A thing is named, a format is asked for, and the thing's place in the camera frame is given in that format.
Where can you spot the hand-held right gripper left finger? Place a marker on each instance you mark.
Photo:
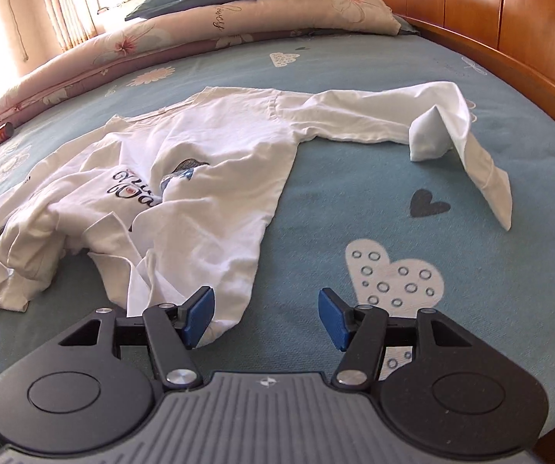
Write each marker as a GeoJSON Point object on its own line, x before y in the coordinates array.
{"type": "Point", "coordinates": [200, 316]}

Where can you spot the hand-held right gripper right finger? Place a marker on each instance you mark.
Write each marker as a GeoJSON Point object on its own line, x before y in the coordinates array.
{"type": "Point", "coordinates": [333, 319]}

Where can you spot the white printed long-sleeve shirt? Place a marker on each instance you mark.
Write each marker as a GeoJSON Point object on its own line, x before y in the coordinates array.
{"type": "Point", "coordinates": [219, 193]}

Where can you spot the blue floral bed sheet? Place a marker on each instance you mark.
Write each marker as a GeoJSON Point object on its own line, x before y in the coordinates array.
{"type": "Point", "coordinates": [403, 164]}

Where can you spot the pink floral folded quilt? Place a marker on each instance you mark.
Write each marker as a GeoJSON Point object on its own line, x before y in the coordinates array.
{"type": "Point", "coordinates": [185, 29]}

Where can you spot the orange striped curtain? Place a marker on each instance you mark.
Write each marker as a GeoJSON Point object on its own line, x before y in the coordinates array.
{"type": "Point", "coordinates": [60, 0]}

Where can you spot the wooden bed headboard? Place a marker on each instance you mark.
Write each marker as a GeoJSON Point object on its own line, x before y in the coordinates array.
{"type": "Point", "coordinates": [475, 9]}

